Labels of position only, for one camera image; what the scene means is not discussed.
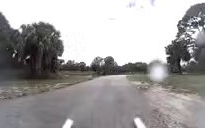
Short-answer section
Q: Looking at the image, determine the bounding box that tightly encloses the grey asphalt road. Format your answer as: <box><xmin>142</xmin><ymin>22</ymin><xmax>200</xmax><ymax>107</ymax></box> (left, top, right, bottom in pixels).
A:
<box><xmin>0</xmin><ymin>74</ymin><xmax>158</xmax><ymax>128</ymax></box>

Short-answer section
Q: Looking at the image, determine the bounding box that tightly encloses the sandy gravel verge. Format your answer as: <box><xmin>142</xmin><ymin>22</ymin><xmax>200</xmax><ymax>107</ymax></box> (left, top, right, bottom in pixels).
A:
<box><xmin>131</xmin><ymin>80</ymin><xmax>205</xmax><ymax>128</ymax></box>
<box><xmin>0</xmin><ymin>79</ymin><xmax>91</xmax><ymax>103</ymax></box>

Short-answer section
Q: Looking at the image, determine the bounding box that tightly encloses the robot's own part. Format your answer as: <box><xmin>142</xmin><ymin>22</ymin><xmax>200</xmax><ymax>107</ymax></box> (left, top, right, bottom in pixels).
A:
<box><xmin>61</xmin><ymin>117</ymin><xmax>75</xmax><ymax>128</ymax></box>
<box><xmin>133</xmin><ymin>116</ymin><xmax>147</xmax><ymax>128</ymax></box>

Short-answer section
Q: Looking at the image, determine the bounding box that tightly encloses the open grass field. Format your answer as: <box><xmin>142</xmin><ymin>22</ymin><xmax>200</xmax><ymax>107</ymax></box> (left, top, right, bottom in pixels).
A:
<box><xmin>126</xmin><ymin>73</ymin><xmax>205</xmax><ymax>101</ymax></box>

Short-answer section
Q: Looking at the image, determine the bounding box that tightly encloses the clump of tall trees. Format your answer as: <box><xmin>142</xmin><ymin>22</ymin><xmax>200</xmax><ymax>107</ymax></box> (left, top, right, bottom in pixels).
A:
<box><xmin>0</xmin><ymin>3</ymin><xmax>65</xmax><ymax>80</ymax></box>

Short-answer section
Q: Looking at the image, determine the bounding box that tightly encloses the group of large trees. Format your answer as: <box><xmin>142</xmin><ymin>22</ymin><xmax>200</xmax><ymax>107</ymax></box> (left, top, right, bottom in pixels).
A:
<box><xmin>164</xmin><ymin>2</ymin><xmax>205</xmax><ymax>75</ymax></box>

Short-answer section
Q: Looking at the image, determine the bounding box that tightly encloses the distant row of trees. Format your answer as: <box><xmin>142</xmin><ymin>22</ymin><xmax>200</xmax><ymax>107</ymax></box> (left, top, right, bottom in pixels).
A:
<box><xmin>58</xmin><ymin>55</ymin><xmax>149</xmax><ymax>75</ymax></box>

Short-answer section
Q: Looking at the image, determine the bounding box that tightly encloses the grass strip below trees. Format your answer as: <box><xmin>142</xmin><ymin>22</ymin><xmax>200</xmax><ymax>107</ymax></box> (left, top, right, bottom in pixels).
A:
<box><xmin>0</xmin><ymin>70</ymin><xmax>99</xmax><ymax>91</ymax></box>

